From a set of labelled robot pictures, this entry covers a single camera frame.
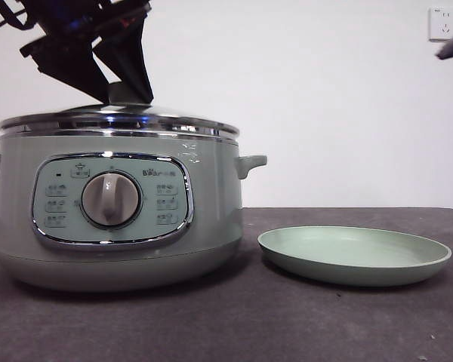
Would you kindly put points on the white wall socket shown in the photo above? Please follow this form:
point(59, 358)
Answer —
point(439, 19)

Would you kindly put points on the glass lid with green knob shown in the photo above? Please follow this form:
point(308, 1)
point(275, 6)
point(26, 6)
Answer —
point(173, 117)

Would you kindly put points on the pale green round plate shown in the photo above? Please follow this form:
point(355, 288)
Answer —
point(355, 249)

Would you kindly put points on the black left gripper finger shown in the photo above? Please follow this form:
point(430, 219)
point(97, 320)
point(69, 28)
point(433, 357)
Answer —
point(79, 71)
point(130, 53)

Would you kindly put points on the pale green electric steamer pot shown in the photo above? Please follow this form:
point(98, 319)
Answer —
point(211, 207)

